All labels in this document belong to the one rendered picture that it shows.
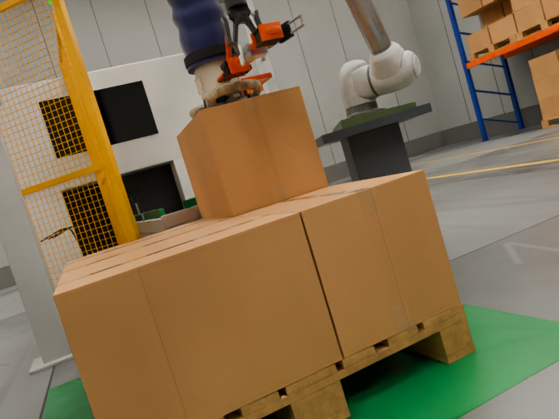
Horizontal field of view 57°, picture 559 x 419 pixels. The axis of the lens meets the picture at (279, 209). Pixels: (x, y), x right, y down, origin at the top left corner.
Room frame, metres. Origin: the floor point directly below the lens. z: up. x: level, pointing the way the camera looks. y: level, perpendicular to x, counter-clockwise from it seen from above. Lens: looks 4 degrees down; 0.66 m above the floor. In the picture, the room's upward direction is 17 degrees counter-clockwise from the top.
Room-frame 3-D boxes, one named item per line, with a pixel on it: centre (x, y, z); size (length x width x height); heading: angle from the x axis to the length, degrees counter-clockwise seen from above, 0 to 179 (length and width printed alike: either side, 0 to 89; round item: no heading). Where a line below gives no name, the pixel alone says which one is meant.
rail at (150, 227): (3.53, 0.94, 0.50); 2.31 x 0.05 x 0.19; 21
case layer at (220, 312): (1.82, 0.26, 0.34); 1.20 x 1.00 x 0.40; 21
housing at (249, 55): (1.78, -0.08, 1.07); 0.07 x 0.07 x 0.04; 21
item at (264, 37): (1.66, -0.12, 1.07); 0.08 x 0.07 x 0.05; 21
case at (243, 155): (2.21, 0.08, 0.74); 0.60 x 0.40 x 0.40; 19
